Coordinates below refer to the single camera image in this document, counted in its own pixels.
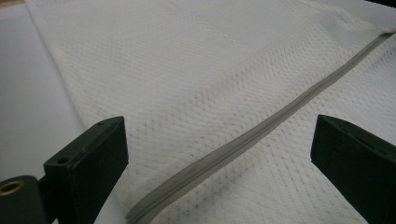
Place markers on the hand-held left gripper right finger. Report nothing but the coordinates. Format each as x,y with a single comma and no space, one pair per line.
358,161

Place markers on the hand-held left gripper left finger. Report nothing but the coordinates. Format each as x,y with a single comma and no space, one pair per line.
90,161

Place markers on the white mesh laundry bag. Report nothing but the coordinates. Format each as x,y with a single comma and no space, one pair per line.
186,77

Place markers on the white table board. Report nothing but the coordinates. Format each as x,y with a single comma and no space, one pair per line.
25,93

